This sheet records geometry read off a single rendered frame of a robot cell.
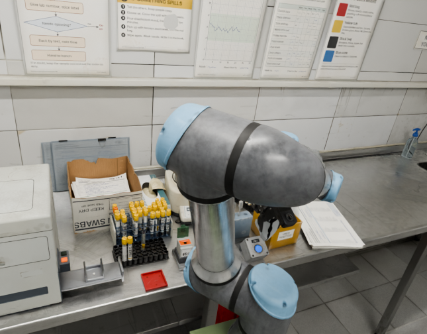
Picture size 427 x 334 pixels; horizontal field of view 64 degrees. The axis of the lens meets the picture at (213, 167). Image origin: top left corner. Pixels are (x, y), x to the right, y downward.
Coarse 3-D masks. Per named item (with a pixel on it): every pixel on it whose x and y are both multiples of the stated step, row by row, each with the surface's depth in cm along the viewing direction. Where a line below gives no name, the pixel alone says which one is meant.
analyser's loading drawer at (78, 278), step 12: (84, 264) 98; (96, 264) 101; (108, 264) 103; (120, 264) 101; (60, 276) 97; (72, 276) 98; (84, 276) 98; (96, 276) 98; (108, 276) 99; (120, 276) 100; (72, 288) 94
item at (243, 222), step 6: (240, 216) 123; (246, 216) 124; (252, 216) 124; (240, 222) 122; (246, 222) 124; (240, 228) 124; (246, 228) 125; (240, 234) 126; (246, 234) 127; (240, 240) 125
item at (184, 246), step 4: (180, 240) 111; (184, 240) 112; (188, 240) 112; (180, 244) 110; (184, 244) 110; (188, 244) 110; (176, 248) 114; (180, 248) 109; (184, 248) 109; (188, 248) 109; (192, 248) 110; (180, 252) 109; (184, 252) 110; (188, 252) 110; (180, 256) 110
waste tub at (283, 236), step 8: (256, 216) 128; (296, 216) 127; (296, 224) 124; (256, 232) 130; (280, 232) 122; (288, 232) 124; (296, 232) 126; (272, 240) 122; (280, 240) 124; (288, 240) 126; (296, 240) 128; (272, 248) 124
